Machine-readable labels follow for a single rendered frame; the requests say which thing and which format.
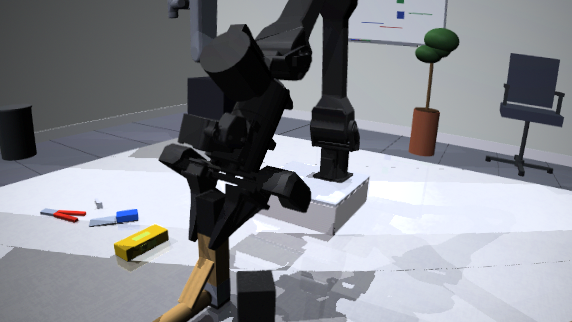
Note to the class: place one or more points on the red-handled pliers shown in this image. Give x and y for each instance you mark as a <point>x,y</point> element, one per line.
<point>63,214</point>

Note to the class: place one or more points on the long scraper with wooden handle and dark grey blade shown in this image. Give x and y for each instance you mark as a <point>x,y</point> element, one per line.
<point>209,282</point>

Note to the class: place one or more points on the blue-handled scraper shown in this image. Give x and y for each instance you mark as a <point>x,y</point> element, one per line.
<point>122,216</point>

